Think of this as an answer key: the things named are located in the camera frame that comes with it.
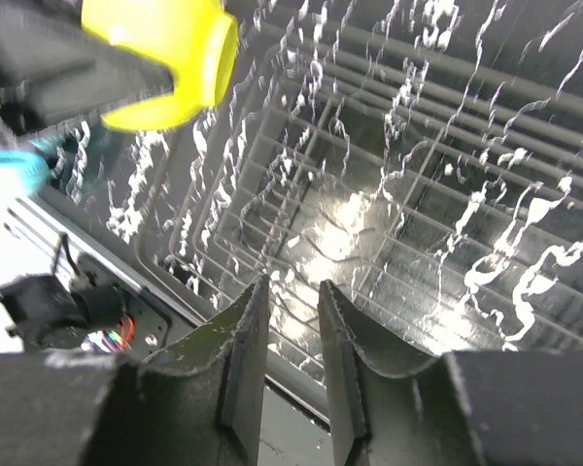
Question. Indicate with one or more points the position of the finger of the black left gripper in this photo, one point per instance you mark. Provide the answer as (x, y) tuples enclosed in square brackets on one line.
[(54, 74)]

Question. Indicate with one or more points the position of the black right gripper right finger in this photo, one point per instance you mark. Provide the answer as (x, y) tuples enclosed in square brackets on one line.
[(392, 404)]

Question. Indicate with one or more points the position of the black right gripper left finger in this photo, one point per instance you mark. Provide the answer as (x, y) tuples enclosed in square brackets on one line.
[(195, 402)]

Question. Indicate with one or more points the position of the yellow-green bowl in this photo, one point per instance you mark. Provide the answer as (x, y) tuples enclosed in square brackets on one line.
[(195, 40)]

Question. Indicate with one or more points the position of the grey wire dish rack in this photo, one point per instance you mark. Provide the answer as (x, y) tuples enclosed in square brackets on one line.
[(445, 200)]

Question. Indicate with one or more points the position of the teal headphones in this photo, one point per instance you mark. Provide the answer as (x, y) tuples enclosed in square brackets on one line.
[(27, 166)]

